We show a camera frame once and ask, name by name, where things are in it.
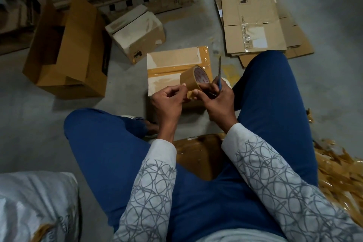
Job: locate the person's left white clog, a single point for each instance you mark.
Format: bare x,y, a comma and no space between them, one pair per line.
144,125

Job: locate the person's left hand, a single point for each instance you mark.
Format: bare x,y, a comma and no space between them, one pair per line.
168,105

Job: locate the brown packing tape roll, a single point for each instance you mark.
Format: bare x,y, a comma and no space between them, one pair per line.
195,77

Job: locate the brown plastic-wrapped stool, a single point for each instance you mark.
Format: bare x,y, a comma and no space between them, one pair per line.
198,157

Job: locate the person's blue trousers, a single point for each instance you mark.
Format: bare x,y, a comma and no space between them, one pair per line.
108,148

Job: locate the large black-label cardboard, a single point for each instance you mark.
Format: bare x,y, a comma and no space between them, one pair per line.
71,52

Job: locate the flat brown cardboard sheet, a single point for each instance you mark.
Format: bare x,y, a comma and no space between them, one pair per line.
298,40

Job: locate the person's right hand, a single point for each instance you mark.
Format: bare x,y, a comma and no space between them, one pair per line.
220,101

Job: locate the small brown cardboard box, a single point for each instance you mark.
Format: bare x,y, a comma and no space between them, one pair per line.
136,29

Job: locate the crumpled brown tape scraps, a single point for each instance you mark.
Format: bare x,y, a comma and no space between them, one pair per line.
340,176

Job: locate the white woven sack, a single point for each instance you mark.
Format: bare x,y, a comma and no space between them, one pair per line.
37,205

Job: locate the person's left forearm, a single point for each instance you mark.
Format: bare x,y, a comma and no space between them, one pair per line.
147,193

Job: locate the person's grey shirt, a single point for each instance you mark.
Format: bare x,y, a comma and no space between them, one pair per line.
241,235

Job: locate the small cardboard box being taped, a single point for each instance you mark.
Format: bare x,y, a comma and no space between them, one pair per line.
170,60

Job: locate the person's right forearm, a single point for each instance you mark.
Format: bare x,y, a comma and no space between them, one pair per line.
289,193

